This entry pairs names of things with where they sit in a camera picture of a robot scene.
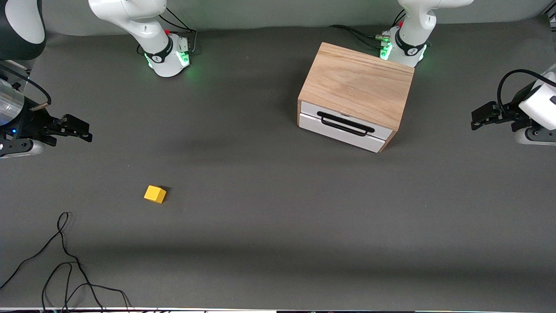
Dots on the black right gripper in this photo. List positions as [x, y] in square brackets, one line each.
[31, 122]

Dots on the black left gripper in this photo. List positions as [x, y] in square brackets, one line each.
[509, 114]

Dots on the yellow wooden block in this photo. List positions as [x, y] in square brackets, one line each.
[154, 194]

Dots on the dark grey table mat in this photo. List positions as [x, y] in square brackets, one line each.
[260, 217]

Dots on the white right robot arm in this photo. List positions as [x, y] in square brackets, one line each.
[163, 48]

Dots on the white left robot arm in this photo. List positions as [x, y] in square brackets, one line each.
[410, 43]

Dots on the wooden drawer cabinet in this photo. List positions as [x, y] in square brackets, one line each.
[356, 82]

